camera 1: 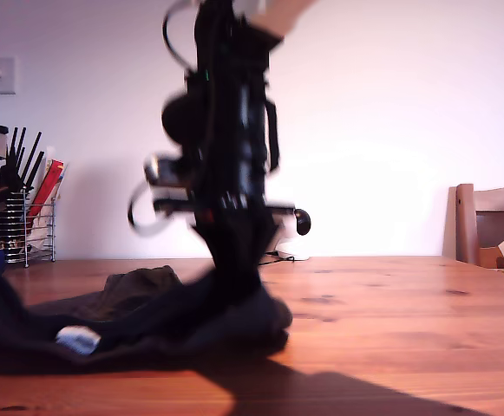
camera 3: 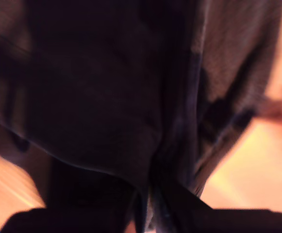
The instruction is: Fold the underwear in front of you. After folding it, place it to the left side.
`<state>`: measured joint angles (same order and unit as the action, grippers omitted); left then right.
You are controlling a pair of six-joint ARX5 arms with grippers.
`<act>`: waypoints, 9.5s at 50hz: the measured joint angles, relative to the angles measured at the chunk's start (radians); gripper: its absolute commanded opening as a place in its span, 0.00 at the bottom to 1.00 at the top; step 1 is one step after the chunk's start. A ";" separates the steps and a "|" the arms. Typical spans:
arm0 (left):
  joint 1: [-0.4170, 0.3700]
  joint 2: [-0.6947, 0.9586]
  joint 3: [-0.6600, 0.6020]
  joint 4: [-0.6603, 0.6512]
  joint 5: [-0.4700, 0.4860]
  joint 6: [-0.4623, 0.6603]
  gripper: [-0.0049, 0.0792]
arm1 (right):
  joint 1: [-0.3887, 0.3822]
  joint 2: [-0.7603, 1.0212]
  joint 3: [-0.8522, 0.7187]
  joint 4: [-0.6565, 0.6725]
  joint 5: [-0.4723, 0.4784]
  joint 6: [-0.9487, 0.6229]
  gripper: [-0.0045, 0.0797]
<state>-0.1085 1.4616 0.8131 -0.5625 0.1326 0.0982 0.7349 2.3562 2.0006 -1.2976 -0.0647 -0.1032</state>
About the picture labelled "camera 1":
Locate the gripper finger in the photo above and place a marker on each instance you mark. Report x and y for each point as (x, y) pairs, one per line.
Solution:
(219, 242)
(253, 242)

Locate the dark grey underwear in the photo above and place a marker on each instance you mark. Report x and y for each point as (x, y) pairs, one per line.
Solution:
(191, 329)

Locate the red paper packet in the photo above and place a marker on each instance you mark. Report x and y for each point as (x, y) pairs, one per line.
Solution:
(48, 184)

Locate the white paper packet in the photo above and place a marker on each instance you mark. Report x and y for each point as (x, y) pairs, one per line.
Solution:
(51, 154)

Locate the black chopstick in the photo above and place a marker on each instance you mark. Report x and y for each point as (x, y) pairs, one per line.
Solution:
(31, 157)
(12, 143)
(21, 145)

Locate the wooden chair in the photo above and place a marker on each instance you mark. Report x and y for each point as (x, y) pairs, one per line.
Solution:
(464, 216)

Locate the black brush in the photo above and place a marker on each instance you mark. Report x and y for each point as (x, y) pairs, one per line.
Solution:
(12, 178)

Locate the orange-brown box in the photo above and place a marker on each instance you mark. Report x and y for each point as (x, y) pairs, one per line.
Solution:
(490, 256)

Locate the white round security camera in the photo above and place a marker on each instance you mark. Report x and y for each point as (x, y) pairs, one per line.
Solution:
(303, 221)

